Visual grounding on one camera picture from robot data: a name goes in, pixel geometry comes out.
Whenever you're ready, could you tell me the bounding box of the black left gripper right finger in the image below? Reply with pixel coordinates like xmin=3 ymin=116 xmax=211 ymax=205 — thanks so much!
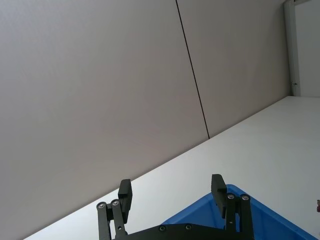
xmin=211 ymin=173 xmax=255 ymax=240

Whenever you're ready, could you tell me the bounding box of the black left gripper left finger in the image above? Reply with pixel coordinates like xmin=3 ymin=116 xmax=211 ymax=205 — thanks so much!
xmin=96 ymin=178 xmax=133 ymax=240

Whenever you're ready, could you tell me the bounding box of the blue plastic bin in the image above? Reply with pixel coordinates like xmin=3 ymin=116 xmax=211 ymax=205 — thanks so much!
xmin=161 ymin=184 xmax=319 ymax=240

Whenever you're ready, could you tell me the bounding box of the white door frame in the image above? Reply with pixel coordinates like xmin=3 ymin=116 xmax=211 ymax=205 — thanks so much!
xmin=283 ymin=0 xmax=320 ymax=98

